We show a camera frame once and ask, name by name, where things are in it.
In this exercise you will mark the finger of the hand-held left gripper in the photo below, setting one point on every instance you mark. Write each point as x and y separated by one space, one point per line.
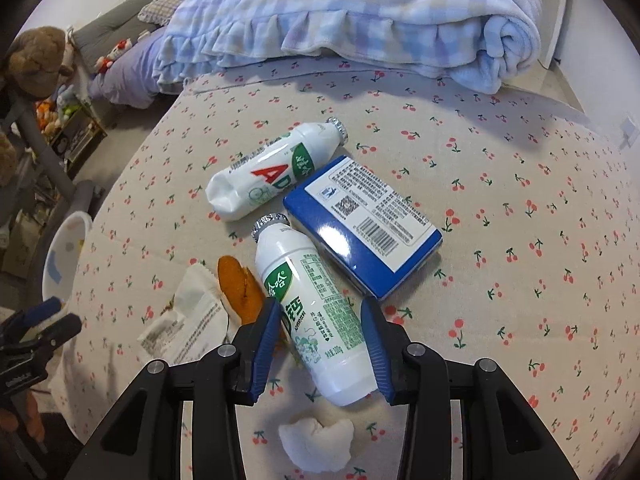
35 312
55 332

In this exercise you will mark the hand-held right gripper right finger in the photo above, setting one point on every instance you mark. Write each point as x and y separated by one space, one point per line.
377 350

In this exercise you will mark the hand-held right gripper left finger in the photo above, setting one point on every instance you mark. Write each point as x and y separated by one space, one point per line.
262 350

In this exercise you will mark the white plastic basket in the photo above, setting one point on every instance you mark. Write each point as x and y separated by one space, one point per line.
60 250

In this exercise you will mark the white bottle green label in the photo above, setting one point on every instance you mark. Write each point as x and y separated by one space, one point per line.
310 280

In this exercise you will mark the orange peel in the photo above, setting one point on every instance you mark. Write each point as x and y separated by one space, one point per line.
235 285

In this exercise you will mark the white printed wrapper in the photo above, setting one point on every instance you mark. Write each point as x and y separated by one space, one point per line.
195 320

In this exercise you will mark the white crumpled tissue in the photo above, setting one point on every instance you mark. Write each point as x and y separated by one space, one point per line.
315 442

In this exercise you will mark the blue carton white label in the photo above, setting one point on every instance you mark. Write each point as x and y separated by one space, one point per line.
340 245

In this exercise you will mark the white bottle red letters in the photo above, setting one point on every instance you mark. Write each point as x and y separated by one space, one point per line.
270 170

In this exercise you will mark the wooden toy shelf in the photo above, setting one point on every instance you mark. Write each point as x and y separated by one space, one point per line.
85 135

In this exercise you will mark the pile of plush toys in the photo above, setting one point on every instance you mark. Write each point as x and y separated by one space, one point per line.
50 112

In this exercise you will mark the brown plush on stand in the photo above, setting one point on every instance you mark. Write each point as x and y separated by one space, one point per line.
37 60

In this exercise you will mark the purple bed sheet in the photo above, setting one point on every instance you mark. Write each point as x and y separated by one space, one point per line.
135 75

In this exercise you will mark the white cat plush toy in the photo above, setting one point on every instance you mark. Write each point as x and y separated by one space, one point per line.
112 55

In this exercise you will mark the grey padded headboard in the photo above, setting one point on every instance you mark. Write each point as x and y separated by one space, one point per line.
115 25

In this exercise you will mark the blue checked ruffled blanket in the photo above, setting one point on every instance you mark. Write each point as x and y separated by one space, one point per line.
350 10

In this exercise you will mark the white room door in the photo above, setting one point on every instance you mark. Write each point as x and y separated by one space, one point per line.
557 10

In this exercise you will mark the white wall socket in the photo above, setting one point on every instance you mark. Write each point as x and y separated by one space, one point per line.
629 127

